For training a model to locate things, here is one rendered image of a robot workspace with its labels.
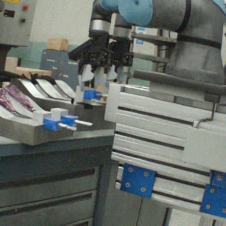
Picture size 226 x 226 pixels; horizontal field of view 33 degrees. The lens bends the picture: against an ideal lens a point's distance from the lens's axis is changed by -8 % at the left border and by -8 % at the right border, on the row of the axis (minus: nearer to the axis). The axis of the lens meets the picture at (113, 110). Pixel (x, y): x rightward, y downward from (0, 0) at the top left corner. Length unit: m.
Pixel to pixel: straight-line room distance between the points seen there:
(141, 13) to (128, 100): 0.22
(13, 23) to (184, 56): 1.43
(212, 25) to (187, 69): 0.13
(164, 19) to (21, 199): 0.71
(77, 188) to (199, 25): 0.78
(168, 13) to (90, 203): 0.88
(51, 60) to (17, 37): 6.56
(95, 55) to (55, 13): 8.22
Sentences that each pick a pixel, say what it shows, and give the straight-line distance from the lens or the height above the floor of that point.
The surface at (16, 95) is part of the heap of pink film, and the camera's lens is 1.29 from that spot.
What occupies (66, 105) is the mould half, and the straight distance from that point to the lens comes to 1.35.
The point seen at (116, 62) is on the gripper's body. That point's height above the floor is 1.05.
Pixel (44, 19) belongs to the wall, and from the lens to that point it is 9.73.
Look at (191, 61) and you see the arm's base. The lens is 0.90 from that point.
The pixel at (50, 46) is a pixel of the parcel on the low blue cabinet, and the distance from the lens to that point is 8.83.
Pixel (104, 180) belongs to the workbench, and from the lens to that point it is 1.52.
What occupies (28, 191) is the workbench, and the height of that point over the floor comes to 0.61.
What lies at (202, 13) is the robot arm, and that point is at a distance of 0.91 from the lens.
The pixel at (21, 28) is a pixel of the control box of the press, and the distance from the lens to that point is 2.24.
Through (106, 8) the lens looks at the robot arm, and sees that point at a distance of 1.32.
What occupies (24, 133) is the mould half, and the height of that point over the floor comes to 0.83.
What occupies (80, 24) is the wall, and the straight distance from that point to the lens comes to 9.08.
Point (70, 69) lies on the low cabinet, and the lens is 8.46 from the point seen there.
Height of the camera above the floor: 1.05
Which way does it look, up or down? 7 degrees down
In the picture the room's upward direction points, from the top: 8 degrees clockwise
